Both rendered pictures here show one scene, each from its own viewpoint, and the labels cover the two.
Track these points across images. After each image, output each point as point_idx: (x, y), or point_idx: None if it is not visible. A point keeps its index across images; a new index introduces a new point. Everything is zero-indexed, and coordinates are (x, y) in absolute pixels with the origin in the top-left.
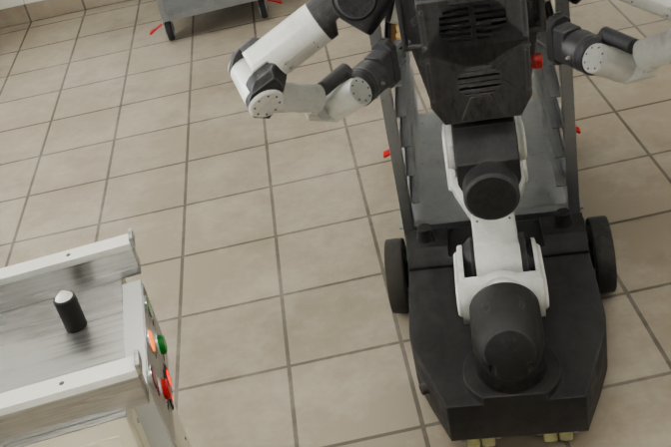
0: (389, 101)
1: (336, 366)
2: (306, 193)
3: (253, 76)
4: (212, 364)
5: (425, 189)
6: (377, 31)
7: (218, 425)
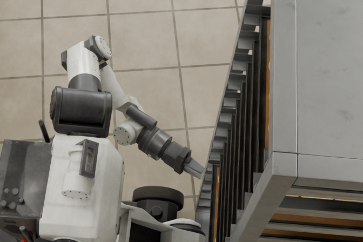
0: (204, 174)
1: None
2: None
3: (66, 51)
4: (129, 89)
5: None
6: (209, 152)
7: None
